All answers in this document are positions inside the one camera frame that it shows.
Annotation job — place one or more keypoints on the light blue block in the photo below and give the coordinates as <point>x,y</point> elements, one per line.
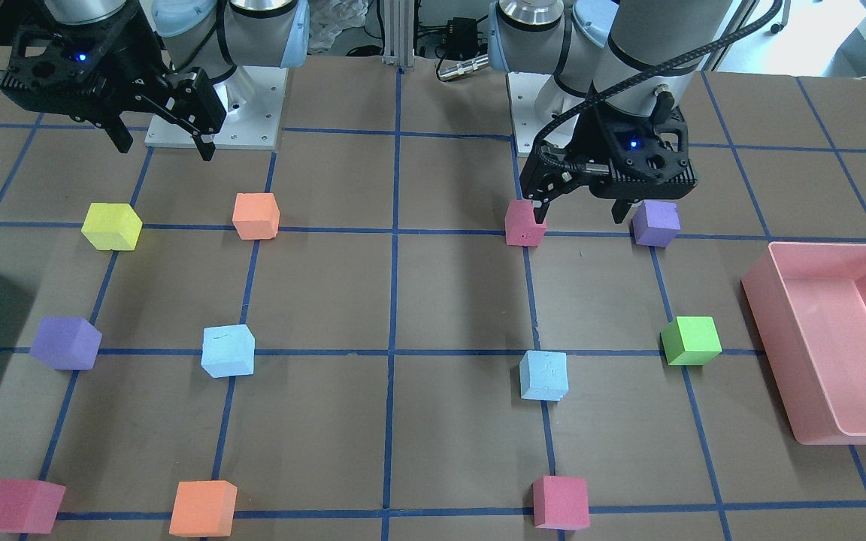
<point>228,351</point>
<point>543,376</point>

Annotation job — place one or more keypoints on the pink foam block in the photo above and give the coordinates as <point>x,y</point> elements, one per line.
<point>29,505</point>
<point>561,503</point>
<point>520,226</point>

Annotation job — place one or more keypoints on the orange foam block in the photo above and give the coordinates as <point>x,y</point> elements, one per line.
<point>256,216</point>
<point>203,509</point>

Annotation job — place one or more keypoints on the pink plastic bin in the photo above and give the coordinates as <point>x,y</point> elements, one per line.
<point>809,305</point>

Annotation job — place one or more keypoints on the pink foam block bottom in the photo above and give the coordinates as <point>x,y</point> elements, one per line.
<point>561,503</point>
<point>29,505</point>

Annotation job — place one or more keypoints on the purple foam block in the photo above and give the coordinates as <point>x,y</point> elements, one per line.
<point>656,223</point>
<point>66,343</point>

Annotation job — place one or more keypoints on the pink foam block upper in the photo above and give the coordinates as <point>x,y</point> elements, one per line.
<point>520,226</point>

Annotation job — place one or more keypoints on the metal base plate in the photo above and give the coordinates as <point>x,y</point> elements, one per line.
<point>532,103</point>
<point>254,99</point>

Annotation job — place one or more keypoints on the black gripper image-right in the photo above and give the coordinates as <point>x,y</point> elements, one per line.
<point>587,139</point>

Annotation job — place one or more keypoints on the yellow foam block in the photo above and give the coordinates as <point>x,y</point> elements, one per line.
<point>112,226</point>

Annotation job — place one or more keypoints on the orange foam block bottom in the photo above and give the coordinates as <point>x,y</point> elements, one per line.
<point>203,509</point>

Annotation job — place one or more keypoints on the green foam block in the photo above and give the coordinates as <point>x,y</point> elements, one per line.
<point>690,341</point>

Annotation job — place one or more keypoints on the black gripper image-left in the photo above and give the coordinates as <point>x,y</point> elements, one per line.
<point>134,69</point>

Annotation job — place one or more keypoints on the orange foam block upper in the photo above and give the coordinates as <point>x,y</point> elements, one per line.
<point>256,216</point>

